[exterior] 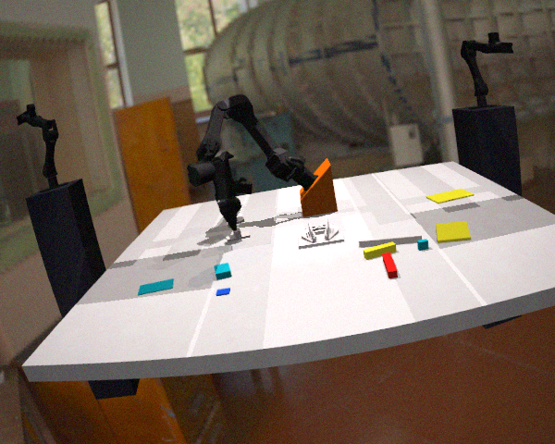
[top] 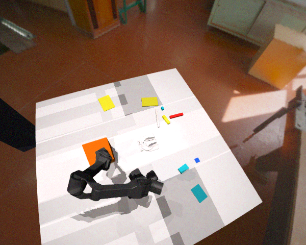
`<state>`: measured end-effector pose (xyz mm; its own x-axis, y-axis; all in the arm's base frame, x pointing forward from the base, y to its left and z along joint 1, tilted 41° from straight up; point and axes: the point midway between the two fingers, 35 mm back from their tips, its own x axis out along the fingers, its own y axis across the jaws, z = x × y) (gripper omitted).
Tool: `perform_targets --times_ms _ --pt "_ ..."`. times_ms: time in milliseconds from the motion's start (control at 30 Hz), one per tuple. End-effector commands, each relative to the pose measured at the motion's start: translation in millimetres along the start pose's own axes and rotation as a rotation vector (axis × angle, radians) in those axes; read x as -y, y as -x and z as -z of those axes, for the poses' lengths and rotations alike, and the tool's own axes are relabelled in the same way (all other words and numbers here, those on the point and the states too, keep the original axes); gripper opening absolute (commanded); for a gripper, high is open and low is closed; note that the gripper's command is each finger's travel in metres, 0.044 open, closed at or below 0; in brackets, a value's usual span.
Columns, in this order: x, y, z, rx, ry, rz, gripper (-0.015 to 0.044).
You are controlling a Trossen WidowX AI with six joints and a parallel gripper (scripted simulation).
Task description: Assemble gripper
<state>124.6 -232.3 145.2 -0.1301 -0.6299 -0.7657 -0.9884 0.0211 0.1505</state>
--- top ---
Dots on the yellow rectangular block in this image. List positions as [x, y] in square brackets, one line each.
[165, 118]

